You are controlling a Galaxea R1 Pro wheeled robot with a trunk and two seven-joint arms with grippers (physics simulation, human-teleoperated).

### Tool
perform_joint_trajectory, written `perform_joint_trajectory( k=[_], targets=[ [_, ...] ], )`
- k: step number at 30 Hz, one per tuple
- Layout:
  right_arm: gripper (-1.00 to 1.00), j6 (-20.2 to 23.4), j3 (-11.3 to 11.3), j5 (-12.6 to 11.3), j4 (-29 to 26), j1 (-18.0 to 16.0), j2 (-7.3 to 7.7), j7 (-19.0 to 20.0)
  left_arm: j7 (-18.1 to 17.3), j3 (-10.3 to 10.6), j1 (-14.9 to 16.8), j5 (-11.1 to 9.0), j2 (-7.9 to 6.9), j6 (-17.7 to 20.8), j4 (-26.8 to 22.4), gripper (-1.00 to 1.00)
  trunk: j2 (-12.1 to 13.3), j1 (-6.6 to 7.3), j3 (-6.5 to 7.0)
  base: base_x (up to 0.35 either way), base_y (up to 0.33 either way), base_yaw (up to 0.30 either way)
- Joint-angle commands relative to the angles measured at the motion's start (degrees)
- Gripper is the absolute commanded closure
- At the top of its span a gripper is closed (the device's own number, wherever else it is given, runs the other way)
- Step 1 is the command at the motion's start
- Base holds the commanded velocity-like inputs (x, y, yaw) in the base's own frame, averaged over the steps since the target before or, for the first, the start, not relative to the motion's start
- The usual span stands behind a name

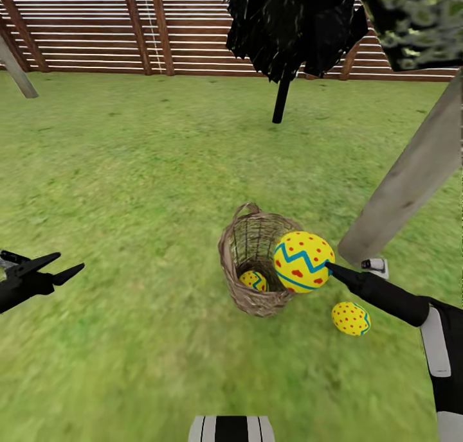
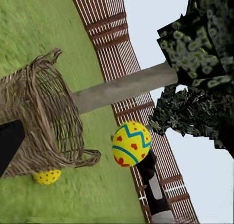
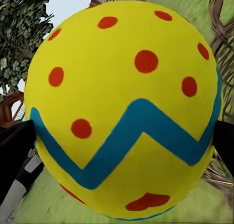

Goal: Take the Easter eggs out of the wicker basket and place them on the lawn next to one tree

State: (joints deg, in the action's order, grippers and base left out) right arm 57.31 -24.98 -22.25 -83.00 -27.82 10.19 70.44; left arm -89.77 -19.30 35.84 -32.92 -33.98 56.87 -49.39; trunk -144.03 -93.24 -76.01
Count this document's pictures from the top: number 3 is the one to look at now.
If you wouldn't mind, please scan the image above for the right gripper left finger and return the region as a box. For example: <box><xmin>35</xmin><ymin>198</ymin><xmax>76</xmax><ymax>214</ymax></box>
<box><xmin>0</xmin><ymin>120</ymin><xmax>36</xmax><ymax>206</ymax></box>

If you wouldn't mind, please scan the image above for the easter egg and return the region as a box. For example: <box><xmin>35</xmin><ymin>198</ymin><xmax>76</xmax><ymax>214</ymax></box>
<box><xmin>23</xmin><ymin>0</ymin><xmax>224</xmax><ymax>221</ymax></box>

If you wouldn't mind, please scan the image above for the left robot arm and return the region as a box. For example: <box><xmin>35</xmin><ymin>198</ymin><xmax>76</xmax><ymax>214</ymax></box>
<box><xmin>0</xmin><ymin>152</ymin><xmax>43</xmax><ymax>224</ymax></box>

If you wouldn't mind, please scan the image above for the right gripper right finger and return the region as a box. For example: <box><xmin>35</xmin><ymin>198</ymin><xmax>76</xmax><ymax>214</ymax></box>
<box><xmin>213</xmin><ymin>120</ymin><xmax>234</xmax><ymax>177</ymax></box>

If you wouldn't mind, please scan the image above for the wicker basket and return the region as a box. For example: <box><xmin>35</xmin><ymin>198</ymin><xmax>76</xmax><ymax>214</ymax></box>
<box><xmin>201</xmin><ymin>0</ymin><xmax>234</xmax><ymax>210</ymax></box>

